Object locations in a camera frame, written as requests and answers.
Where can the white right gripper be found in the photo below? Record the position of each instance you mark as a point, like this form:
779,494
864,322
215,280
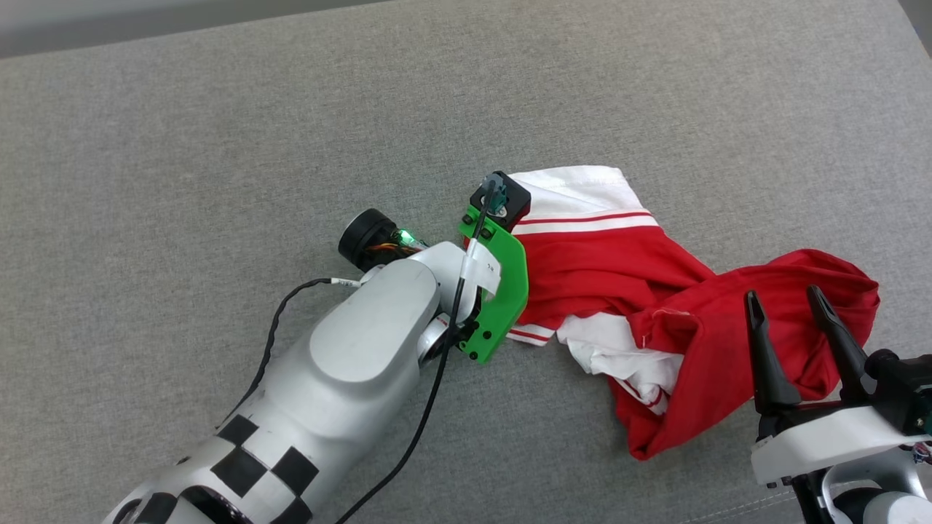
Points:
823,440

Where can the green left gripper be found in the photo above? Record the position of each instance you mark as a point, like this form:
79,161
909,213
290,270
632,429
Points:
510,291

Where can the red and white basketball jersey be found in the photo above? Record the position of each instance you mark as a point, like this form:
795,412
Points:
582,269

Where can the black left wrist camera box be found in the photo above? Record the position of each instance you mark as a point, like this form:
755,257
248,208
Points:
513,200

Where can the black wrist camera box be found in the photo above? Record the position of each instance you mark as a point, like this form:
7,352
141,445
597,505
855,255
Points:
513,200
899,386

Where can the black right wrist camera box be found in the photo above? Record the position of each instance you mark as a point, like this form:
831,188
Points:
899,386

